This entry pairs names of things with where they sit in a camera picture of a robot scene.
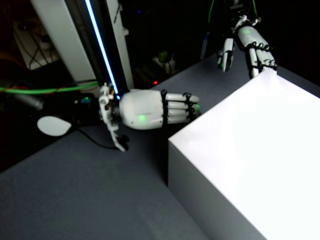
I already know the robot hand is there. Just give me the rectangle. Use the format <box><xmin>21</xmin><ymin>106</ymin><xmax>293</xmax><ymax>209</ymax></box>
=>
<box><xmin>118</xmin><ymin>88</ymin><xmax>202</xmax><ymax>131</ymax></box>
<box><xmin>216</xmin><ymin>24</ymin><xmax>279</xmax><ymax>80</ymax></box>

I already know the large white box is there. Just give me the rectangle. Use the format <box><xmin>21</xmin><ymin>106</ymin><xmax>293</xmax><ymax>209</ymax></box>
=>
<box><xmin>167</xmin><ymin>69</ymin><xmax>320</xmax><ymax>240</ymax></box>

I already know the white column with blue light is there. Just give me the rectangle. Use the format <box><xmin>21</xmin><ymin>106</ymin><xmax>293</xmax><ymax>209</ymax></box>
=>
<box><xmin>31</xmin><ymin>0</ymin><xmax>135</xmax><ymax>94</ymax></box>

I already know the grey table cloth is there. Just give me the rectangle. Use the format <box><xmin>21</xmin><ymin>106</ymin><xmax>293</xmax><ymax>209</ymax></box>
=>
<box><xmin>0</xmin><ymin>47</ymin><xmax>320</xmax><ymax>240</ymax></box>

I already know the green cable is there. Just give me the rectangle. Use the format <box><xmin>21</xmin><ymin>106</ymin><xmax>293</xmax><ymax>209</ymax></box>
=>
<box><xmin>250</xmin><ymin>0</ymin><xmax>259</xmax><ymax>20</ymax></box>
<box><xmin>0</xmin><ymin>81</ymin><xmax>103</xmax><ymax>95</ymax></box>
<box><xmin>208</xmin><ymin>0</ymin><xmax>216</xmax><ymax>24</ymax></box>

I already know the thin black cable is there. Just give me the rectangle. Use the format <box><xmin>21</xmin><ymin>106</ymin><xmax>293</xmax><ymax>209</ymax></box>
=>
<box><xmin>76</xmin><ymin>128</ymin><xmax>122</xmax><ymax>151</ymax></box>

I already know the white box with cables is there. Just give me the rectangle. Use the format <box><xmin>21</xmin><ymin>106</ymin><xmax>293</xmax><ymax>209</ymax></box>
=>
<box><xmin>12</xmin><ymin>23</ymin><xmax>60</xmax><ymax>71</ymax></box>

